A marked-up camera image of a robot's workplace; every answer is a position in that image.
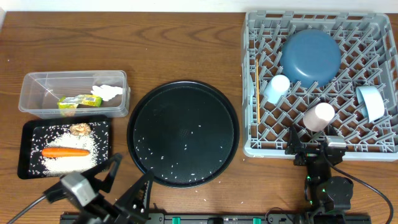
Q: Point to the light blue cup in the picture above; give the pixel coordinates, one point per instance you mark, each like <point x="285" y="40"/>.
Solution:
<point x="277" y="88"/>

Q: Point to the white rice pile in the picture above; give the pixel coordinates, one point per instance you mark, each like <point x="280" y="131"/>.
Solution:
<point x="97" y="143"/>

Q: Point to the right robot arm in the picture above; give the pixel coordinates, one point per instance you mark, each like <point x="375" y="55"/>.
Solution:
<point x="329" y="196"/>

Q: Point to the yellow green snack wrapper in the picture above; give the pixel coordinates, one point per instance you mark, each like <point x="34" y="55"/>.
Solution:
<point x="68" y="105"/>

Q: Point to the clear plastic bin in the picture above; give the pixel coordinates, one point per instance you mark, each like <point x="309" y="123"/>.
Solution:
<point x="41" y="92"/>

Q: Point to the dark blue plate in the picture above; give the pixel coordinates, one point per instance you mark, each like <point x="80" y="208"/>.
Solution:
<point x="310" y="56"/>

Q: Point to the white tissue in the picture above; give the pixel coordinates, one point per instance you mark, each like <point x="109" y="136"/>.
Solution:
<point x="106" y="92"/>

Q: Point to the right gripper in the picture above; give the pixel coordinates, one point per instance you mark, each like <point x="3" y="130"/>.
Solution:
<point x="311" y="154"/>

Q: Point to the round black serving tray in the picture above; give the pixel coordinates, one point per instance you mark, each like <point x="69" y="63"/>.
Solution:
<point x="185" y="132"/>

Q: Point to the grey dishwasher rack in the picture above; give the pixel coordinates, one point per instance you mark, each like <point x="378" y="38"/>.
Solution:
<point x="368" y="58"/>

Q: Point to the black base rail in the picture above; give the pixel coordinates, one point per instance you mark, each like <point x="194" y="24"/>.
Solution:
<point x="275" y="218"/>

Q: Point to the wooden chopstick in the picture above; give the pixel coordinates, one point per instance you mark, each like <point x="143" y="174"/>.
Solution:
<point x="257" y="93"/>

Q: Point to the pink cup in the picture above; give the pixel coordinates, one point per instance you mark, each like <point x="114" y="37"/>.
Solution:
<point x="318" y="118"/>

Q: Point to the light blue bowl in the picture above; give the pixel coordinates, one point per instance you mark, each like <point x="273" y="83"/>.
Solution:
<point x="373" y="102"/>

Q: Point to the black rectangular tray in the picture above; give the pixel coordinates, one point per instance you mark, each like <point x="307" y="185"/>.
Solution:
<point x="27" y="131"/>

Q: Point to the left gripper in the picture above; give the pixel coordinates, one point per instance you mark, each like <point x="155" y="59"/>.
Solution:
<point x="110" y="214"/>

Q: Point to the orange carrot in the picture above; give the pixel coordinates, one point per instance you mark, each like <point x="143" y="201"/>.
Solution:
<point x="55" y="152"/>

